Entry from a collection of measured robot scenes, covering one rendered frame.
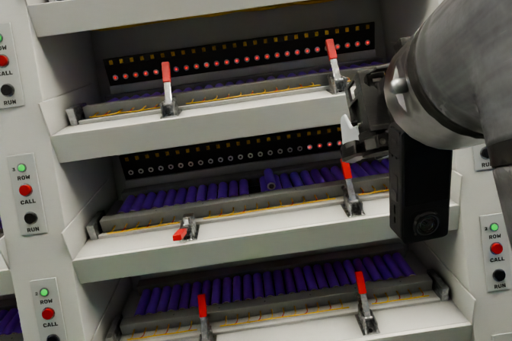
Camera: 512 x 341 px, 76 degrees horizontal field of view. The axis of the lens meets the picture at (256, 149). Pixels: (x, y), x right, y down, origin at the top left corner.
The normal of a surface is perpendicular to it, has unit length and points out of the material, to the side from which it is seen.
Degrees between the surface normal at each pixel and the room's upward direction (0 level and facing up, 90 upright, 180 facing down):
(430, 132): 140
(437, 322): 17
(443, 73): 104
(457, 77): 110
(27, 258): 90
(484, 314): 90
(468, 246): 90
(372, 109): 77
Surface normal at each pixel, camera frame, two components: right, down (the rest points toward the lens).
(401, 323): -0.13, -0.93
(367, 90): -0.01, -0.17
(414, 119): -0.74, 0.66
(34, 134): 0.02, 0.05
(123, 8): 0.06, 0.33
